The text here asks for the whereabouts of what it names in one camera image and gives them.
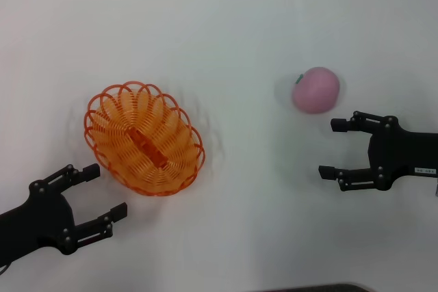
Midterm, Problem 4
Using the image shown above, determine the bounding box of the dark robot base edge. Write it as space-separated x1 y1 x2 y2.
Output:
249 282 372 292

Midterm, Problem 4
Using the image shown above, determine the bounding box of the pink toy peach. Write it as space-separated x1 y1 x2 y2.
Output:
291 66 341 115

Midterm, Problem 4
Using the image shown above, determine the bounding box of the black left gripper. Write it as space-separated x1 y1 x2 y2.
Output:
0 164 129 266

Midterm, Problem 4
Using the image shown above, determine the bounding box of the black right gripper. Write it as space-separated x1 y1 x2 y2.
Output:
318 110 438 193

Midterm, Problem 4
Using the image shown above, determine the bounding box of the orange plastic wicker basket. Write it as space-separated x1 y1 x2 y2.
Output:
83 81 206 198

